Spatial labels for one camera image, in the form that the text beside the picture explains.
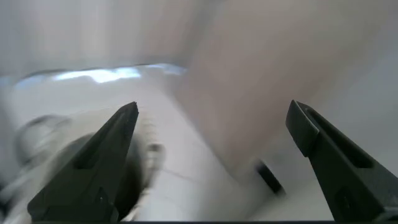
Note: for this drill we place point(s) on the white laundry basket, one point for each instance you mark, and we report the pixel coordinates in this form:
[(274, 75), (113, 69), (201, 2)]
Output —
[(77, 124)]

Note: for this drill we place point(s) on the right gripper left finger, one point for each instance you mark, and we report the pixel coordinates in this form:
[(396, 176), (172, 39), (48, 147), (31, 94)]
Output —
[(87, 180)]

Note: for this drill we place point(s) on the white curtain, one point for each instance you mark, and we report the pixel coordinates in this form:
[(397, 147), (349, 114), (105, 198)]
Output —
[(77, 31)]

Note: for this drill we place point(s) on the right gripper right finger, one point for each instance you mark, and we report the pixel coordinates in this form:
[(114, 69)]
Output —
[(348, 180)]

